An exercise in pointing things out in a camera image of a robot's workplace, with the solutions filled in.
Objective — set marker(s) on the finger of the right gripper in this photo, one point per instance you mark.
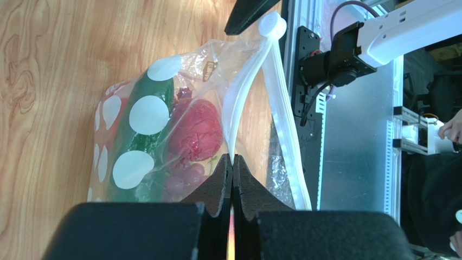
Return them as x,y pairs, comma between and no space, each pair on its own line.
245,13

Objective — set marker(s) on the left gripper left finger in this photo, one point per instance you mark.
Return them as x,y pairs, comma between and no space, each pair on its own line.
193,228

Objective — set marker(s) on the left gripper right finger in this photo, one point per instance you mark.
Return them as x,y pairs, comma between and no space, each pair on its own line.
266,228

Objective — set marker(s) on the purple grapes bunch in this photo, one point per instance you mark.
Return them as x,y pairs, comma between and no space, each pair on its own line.
182,180

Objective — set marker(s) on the red strawberry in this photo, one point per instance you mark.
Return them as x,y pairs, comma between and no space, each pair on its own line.
198,133

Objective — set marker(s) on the clear polka dot zip bag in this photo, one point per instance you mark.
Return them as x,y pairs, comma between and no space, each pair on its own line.
245,81

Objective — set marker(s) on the green cucumber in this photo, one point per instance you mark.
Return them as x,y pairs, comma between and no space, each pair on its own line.
138,156

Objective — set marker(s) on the red apple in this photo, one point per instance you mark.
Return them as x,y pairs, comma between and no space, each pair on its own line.
107,116

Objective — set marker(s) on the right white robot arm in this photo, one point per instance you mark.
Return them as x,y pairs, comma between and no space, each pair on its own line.
362,47

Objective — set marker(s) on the operator hand background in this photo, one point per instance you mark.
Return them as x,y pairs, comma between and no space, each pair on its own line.
452,129

